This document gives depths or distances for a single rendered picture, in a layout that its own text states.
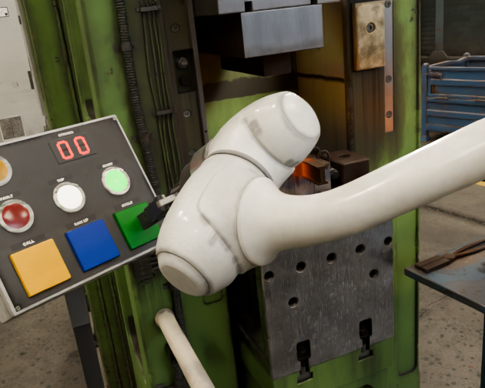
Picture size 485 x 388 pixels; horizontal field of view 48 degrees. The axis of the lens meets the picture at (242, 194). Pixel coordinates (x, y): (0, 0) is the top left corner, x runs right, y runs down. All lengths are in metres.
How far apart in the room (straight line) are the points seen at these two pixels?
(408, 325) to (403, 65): 0.86
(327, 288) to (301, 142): 0.78
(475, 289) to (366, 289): 0.27
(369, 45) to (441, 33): 8.98
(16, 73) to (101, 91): 5.11
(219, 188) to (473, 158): 0.27
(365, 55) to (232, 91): 0.45
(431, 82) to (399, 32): 3.70
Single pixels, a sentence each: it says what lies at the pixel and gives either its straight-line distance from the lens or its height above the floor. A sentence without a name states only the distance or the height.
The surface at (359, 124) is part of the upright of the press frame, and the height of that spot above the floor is 1.03.
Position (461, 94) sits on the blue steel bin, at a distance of 5.18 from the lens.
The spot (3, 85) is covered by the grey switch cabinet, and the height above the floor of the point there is 0.85.
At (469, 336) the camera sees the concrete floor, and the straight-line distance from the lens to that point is 2.49.
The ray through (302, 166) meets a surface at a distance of 1.31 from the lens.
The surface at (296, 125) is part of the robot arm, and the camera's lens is 0.67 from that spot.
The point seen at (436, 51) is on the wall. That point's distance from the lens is 10.55.
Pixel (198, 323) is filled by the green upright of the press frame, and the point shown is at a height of 0.57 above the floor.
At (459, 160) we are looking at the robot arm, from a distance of 0.59.
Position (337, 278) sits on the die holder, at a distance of 1.41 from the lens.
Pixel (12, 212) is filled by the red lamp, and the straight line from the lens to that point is 0.97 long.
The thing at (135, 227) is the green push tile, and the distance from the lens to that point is 1.03.
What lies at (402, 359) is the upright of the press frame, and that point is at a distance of 2.00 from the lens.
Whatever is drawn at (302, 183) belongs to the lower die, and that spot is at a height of 0.95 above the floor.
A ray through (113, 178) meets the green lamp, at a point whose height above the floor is 1.10.
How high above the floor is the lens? 1.38
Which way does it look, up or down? 19 degrees down
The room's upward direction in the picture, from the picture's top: 6 degrees counter-clockwise
